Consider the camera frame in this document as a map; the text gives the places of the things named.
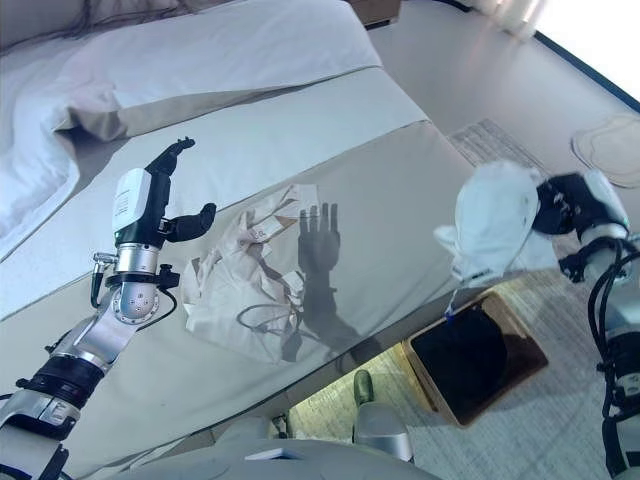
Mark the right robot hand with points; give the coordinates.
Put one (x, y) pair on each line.
(570, 205)

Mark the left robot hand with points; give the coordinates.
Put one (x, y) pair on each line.
(130, 200)

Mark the white garment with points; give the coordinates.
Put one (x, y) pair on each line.
(495, 215)

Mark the cream printed garment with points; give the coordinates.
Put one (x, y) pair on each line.
(230, 290)

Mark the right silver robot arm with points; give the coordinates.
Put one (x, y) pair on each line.
(620, 320)

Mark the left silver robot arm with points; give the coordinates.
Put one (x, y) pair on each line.
(100, 335)

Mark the wicker laundry basket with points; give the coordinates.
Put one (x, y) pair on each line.
(525, 345)

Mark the bed with beige cover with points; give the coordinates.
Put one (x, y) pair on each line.
(375, 200)

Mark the small beige floor mat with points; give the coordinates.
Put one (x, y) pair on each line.
(610, 145)

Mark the white duvet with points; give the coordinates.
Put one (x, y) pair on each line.
(200, 60)

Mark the patterned decorative cushion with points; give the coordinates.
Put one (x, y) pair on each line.
(130, 12)

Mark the sheer white curtain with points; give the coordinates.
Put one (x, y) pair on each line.
(510, 15)

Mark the grey pillow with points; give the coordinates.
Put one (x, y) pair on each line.
(30, 25)

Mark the grey area rug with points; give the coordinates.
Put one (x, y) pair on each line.
(550, 425)

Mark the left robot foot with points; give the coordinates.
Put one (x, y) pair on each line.
(279, 427)

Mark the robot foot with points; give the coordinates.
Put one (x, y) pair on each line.
(279, 427)
(363, 387)

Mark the brown wooden nightstand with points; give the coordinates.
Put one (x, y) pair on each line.
(380, 10)

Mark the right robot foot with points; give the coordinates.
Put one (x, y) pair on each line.
(363, 387)

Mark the grey robot body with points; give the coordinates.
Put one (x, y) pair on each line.
(325, 460)

